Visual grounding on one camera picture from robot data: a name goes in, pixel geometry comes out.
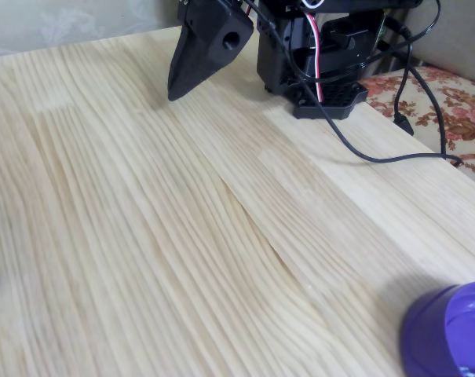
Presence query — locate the black cable with plug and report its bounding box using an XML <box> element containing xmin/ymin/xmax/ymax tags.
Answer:
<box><xmin>392</xmin><ymin>38</ymin><xmax>415</xmax><ymax>137</ymax></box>

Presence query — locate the red white black servo wire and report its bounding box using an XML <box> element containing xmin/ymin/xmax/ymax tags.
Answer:
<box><xmin>301</xmin><ymin>0</ymin><xmax>327</xmax><ymax>104</ymax></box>

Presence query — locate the black power cable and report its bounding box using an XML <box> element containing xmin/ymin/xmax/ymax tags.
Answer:
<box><xmin>407</xmin><ymin>64</ymin><xmax>448</xmax><ymax>160</ymax></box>

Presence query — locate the long black camera cable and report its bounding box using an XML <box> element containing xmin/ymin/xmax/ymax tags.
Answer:
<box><xmin>217</xmin><ymin>0</ymin><xmax>464</xmax><ymax>166</ymax></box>

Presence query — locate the purple bowl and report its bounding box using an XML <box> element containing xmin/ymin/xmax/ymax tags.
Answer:
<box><xmin>400</xmin><ymin>280</ymin><xmax>475</xmax><ymax>377</ymax></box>

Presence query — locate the thin black looped cable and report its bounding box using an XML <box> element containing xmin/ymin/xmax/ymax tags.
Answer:
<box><xmin>286</xmin><ymin>0</ymin><xmax>442</xmax><ymax>83</ymax></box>

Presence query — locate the floral patterned cloth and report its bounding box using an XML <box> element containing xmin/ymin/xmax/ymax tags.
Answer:
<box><xmin>358</xmin><ymin>65</ymin><xmax>475</xmax><ymax>176</ymax></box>

